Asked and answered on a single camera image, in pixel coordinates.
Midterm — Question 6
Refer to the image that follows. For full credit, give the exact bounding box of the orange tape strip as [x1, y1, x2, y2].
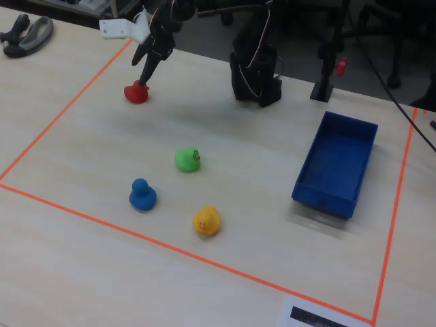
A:
[371, 107, 418, 325]
[0, 183, 375, 324]
[0, 38, 134, 181]

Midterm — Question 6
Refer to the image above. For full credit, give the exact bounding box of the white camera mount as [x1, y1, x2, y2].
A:
[98, 6, 151, 44]

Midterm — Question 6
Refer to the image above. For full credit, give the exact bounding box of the black office chair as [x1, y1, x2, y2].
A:
[354, 0, 426, 90]
[219, 0, 239, 27]

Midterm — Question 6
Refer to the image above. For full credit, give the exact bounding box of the grey black handle tool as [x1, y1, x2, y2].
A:
[0, 14, 55, 59]

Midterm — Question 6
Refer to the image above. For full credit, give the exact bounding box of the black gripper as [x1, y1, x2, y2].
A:
[131, 22, 177, 85]

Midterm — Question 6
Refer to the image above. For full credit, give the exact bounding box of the red clamp knob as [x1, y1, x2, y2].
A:
[334, 57, 349, 77]

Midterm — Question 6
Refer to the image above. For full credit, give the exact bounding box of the yellow rubber duck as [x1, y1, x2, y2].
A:
[192, 205, 222, 238]

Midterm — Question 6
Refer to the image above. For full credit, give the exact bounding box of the red rubber duck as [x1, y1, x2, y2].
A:
[123, 79, 151, 105]

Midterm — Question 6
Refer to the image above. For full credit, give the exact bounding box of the blue rubber duck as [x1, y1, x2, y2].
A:
[128, 178, 158, 212]

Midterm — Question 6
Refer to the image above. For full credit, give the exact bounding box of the black cable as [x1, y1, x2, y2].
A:
[347, 0, 436, 153]

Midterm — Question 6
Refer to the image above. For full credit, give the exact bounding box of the blue plastic box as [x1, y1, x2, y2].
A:
[291, 110, 379, 221]

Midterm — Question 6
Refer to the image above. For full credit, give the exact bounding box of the white paper label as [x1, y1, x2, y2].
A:
[277, 294, 373, 327]

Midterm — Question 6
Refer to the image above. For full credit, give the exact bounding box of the green rubber duck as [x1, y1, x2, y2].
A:
[174, 146, 202, 174]

